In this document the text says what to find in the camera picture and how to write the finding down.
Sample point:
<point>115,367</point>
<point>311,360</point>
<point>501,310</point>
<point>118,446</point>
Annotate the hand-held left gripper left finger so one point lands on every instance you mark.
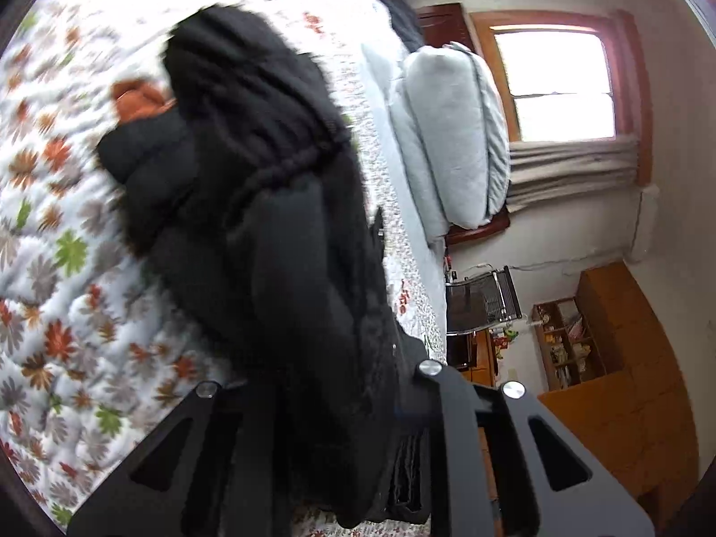
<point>224,403</point>

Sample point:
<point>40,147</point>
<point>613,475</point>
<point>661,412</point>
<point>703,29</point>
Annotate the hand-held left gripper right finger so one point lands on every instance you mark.
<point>447,403</point>

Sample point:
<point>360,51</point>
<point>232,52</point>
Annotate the black pants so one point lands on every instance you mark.
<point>268,224</point>

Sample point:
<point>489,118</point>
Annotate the wooden desk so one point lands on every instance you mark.
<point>481,355</point>

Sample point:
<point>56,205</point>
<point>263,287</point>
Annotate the colourful toy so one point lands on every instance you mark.
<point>506,338</point>

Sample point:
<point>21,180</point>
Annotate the black mesh office chair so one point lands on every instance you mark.
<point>486,299</point>

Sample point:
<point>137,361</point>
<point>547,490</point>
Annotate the wooden wardrobe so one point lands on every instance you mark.
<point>632,380</point>

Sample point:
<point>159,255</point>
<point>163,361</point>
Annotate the floral quilted bedspread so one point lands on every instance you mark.
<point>56,207</point>

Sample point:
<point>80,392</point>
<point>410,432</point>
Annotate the beige curtain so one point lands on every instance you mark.
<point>576,170</point>

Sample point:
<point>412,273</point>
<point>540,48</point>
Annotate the light blue bedsheet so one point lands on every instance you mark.
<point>386,140</point>

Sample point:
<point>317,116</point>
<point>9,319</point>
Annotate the folded light blue duvet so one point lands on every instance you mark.
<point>453,128</point>

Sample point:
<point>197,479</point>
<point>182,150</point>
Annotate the wooden window behind headboard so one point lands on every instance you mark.
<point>559,84</point>

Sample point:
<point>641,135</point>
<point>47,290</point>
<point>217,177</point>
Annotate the wooden headboard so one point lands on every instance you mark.
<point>442,19</point>

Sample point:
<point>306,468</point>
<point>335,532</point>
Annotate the dark blue cloth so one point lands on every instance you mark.
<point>403,19</point>

